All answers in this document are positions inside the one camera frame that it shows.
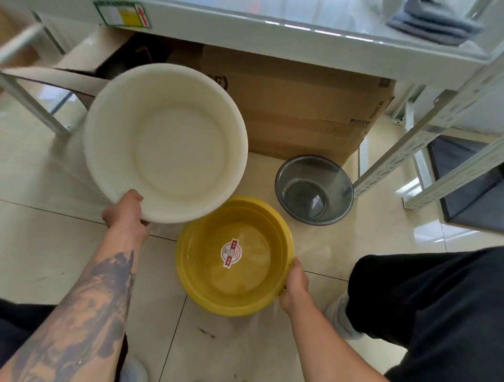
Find person's left hand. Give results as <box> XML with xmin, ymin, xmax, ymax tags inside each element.
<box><xmin>102</xmin><ymin>189</ymin><xmax>150</xmax><ymax>238</ymax></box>

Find person's right hand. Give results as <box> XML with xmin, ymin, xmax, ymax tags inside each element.
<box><xmin>278</xmin><ymin>258</ymin><xmax>310</xmax><ymax>316</ymax></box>

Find yellow plastic basin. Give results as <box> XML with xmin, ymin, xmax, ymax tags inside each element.
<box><xmin>175</xmin><ymin>196</ymin><xmax>295</xmax><ymax>317</ymax></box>

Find white plastic basin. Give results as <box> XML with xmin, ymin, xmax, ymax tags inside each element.
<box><xmin>83</xmin><ymin>63</ymin><xmax>249</xmax><ymax>224</ymax></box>

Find person's left forearm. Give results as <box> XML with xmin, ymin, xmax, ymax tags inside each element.
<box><xmin>0</xmin><ymin>230</ymin><xmax>150</xmax><ymax>382</ymax></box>

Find person's right forearm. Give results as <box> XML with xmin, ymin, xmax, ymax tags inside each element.
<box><xmin>282</xmin><ymin>302</ymin><xmax>390</xmax><ymax>382</ymax></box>

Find person's white right shoe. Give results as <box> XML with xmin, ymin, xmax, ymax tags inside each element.
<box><xmin>324</xmin><ymin>293</ymin><xmax>365</xmax><ymax>341</ymax></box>

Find person's white shoe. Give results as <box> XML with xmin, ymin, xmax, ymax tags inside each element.
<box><xmin>324</xmin><ymin>293</ymin><xmax>365</xmax><ymax>341</ymax></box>
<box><xmin>119</xmin><ymin>354</ymin><xmax>150</xmax><ymax>382</ymax></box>

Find grey translucent bowl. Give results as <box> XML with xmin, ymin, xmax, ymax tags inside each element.
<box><xmin>275</xmin><ymin>155</ymin><xmax>354</xmax><ymax>226</ymax></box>

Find person's right trouser leg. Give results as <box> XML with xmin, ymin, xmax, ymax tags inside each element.
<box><xmin>346</xmin><ymin>246</ymin><xmax>504</xmax><ymax>382</ymax></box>

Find open cardboard box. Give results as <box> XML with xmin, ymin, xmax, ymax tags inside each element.
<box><xmin>1</xmin><ymin>25</ymin><xmax>176</xmax><ymax>112</ymax></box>

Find person's white left shoe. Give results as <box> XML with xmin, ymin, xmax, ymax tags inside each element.
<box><xmin>119</xmin><ymin>354</ymin><xmax>150</xmax><ymax>382</ymax></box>

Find large closed cardboard box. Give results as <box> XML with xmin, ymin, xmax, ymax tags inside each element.
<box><xmin>169</xmin><ymin>41</ymin><xmax>396</xmax><ymax>167</ymax></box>

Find green red yellow label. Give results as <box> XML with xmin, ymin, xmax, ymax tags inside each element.
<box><xmin>93</xmin><ymin>0</ymin><xmax>153</xmax><ymax>29</ymax></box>

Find dark grey fabric bin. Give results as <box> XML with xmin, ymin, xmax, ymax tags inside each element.
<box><xmin>427</xmin><ymin>135</ymin><xmax>504</xmax><ymax>234</ymax></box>

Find white metal shelf rack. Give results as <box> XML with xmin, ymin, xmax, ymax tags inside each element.
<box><xmin>92</xmin><ymin>0</ymin><xmax>504</xmax><ymax>211</ymax></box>

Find folded grey towels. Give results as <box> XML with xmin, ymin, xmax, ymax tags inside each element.
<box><xmin>385</xmin><ymin>0</ymin><xmax>486</xmax><ymax>46</ymax></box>

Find grey metal frame leg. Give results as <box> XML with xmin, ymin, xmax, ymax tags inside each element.
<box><xmin>0</xmin><ymin>23</ymin><xmax>72</xmax><ymax>137</ymax></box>

